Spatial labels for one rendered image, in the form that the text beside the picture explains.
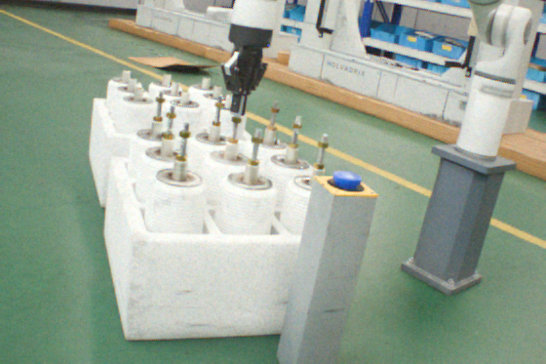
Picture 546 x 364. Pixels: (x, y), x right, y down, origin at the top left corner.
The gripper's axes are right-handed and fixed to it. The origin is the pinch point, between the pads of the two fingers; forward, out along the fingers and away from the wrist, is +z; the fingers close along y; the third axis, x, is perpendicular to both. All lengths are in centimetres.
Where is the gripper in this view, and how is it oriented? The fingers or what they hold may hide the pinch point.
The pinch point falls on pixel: (239, 104)
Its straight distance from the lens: 103.3
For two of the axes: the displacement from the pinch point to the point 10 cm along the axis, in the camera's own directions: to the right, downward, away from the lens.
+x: -8.8, -2.7, 3.8
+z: -1.7, 9.5, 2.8
